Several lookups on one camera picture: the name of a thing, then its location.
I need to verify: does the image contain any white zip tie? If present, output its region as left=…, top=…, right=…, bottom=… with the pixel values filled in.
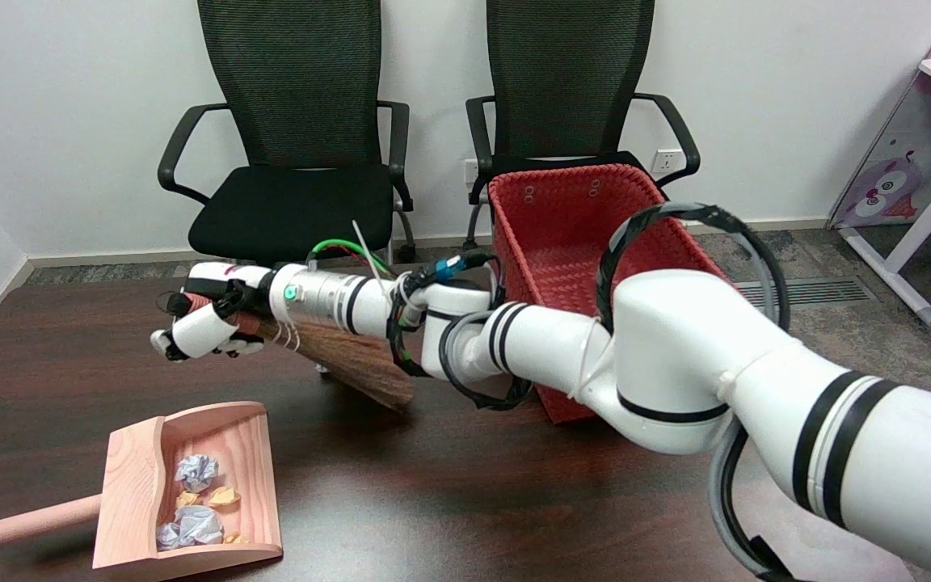
left=352, top=220, right=418, bottom=312

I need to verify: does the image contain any thin black cable loop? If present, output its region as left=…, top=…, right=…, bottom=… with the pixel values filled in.
left=439, top=311, right=535, bottom=411

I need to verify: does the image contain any floor vent grille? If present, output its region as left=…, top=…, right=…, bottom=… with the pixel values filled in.
left=736, top=277, right=878, bottom=310

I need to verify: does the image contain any thick braided black cable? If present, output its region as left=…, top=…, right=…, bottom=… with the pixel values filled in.
left=595, top=202, right=806, bottom=582

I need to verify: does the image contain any red woven basket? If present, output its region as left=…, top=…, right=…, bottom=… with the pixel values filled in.
left=487, top=164, right=729, bottom=425

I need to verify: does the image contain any green cable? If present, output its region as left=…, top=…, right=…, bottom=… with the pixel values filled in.
left=308, top=240, right=394, bottom=276

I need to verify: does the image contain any brown straw hand broom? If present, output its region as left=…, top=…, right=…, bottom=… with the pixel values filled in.
left=166, top=293, right=415, bottom=411

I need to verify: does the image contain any wooden dustpan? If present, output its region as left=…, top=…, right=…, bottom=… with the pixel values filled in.
left=0, top=402, right=283, bottom=581

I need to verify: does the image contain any black mesh office chair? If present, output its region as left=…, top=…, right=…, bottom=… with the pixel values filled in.
left=463, top=0, right=701, bottom=259
left=158, top=0, right=417, bottom=269

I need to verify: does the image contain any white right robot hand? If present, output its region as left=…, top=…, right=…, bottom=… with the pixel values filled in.
left=150, top=263, right=276, bottom=362

